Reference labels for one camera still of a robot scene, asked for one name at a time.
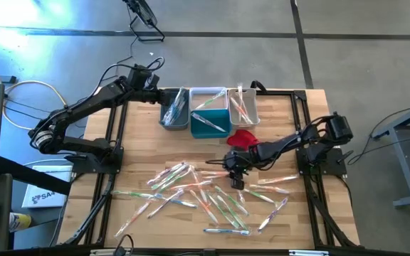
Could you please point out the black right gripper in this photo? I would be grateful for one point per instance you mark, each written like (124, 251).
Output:
(238, 161)

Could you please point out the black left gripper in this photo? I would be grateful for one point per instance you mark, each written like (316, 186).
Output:
(155, 96)

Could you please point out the pink white toothbrush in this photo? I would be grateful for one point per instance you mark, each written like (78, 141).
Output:
(241, 197)

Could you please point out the dark purple toothbrush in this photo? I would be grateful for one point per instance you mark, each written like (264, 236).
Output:
(208, 122)

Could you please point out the orange toothbrush yellow bristles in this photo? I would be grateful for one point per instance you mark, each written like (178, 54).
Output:
(190, 185)

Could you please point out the purple white toothbrush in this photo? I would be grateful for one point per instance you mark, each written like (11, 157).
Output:
(166, 173)
(273, 213)

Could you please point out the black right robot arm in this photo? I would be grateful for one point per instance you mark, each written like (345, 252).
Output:
(283, 145)

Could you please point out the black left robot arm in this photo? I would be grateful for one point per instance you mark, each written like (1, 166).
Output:
(84, 103)

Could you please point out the red cloth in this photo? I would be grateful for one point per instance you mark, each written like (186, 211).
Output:
(240, 138)

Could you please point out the dark grey plastic bin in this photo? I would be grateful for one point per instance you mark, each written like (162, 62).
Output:
(184, 122)

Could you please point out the teal plastic bin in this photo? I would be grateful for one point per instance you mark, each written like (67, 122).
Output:
(208, 134)

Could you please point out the pale blue plastic bin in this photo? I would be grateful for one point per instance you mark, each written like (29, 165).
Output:
(198, 96)

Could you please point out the black fan stand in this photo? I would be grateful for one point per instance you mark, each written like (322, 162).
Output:
(144, 14)

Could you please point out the white printed box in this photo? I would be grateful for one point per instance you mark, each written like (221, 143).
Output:
(45, 193)

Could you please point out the black desk bar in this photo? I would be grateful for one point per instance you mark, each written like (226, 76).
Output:
(30, 176)

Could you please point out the yellow can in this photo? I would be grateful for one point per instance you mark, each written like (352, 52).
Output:
(20, 222)

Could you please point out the black aluminium frame rail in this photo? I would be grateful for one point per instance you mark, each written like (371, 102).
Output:
(279, 93)
(262, 247)
(124, 117)
(294, 106)

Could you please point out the silver table bracket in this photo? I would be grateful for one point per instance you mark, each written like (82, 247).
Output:
(109, 251)
(308, 252)

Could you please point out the black table-level camera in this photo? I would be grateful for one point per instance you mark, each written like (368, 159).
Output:
(119, 251)

